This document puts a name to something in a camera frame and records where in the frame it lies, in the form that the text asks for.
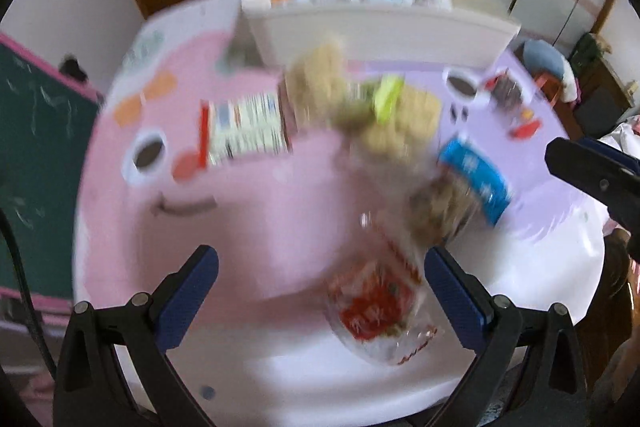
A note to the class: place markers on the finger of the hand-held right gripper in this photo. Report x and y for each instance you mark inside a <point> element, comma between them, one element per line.
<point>600,187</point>
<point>617,156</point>

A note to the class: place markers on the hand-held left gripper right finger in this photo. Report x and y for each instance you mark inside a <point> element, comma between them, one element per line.
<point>455,302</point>

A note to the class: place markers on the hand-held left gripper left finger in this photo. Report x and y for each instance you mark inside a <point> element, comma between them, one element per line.
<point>190,302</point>

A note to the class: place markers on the small red label packet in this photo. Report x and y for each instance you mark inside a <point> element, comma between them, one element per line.
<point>370,307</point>

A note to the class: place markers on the nut bag with blue header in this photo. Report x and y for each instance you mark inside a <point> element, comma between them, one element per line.
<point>475,177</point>

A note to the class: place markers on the red white cookie packet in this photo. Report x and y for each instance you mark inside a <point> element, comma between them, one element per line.
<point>245,132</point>

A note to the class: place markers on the small green snack packet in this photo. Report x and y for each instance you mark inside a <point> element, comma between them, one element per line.
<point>389,97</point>

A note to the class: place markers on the pale puffs bag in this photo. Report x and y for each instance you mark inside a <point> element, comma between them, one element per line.
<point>320,77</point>

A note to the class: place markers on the white plastic bin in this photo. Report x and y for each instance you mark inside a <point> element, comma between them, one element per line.
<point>375,37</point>

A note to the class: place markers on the dark wooden cabinet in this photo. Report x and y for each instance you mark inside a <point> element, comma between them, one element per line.
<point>600,97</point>

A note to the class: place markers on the cartoon printed tablecloth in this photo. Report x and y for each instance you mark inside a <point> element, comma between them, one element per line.
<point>250,232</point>

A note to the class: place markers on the pink plastic stool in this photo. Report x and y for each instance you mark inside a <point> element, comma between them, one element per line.
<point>547,84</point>

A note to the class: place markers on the blue plush cushion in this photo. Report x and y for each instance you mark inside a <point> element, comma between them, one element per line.
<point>542,57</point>

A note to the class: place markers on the black clip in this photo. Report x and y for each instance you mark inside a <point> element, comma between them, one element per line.
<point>72,68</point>

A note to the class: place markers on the wooden bed frame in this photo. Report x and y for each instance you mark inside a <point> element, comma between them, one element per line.
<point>612,287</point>

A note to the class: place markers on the green chalkboard with pink frame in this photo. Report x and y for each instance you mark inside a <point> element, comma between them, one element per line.
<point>40,157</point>

